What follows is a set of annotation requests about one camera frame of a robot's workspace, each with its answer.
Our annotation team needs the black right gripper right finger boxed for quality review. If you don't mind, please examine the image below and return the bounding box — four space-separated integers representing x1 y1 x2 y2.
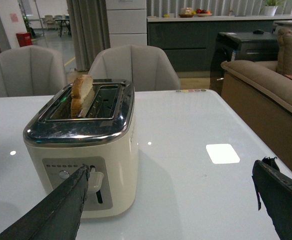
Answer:
252 157 292 240

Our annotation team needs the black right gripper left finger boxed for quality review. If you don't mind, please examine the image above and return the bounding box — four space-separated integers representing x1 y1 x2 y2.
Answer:
0 164 90 240

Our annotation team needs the toasted bread slice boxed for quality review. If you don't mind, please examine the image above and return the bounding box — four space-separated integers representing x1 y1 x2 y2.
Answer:
71 74 95 119

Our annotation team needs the cream and chrome toaster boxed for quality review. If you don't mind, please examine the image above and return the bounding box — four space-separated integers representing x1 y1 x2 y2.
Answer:
23 79 139 219

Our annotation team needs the beige sofa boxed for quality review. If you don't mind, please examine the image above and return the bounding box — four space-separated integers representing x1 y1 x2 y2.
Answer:
221 28 292 171

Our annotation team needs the coloured dot sticker strip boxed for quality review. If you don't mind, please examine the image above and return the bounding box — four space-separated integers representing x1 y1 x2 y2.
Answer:
175 89 207 93

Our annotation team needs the grey chair on left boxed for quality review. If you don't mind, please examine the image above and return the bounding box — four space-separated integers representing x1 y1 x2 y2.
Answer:
0 45 67 98

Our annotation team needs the grey chair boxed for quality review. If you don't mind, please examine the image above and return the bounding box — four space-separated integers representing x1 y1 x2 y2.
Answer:
89 44 181 92
0 45 67 98

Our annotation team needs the black side cabinet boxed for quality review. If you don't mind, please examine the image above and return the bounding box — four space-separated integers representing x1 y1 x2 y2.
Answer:
209 32 278 94

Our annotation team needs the black computer mouse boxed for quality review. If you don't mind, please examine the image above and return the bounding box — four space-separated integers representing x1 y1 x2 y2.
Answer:
252 29 264 35

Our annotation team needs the grey chair in middle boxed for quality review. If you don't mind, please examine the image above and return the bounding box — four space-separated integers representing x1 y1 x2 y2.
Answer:
89 44 181 92

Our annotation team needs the red bin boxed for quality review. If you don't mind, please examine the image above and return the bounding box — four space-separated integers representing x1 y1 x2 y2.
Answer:
16 32 33 47

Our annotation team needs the grey kitchen counter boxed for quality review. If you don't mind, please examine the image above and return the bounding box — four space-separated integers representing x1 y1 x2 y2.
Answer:
147 14 292 73

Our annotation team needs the white potted plant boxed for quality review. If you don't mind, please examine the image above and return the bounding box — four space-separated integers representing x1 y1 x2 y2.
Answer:
261 0 286 17

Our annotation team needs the grey curtain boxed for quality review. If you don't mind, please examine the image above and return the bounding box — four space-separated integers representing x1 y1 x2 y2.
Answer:
67 0 110 72

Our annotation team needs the fruit bowl on counter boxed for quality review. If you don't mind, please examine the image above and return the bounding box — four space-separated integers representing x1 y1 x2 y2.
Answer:
195 8 212 17

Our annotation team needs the white drawer cabinet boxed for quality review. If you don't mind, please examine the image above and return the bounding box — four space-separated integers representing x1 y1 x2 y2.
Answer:
106 0 147 48

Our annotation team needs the wooden basket on counter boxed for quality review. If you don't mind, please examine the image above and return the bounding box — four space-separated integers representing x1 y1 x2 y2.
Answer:
179 7 194 18

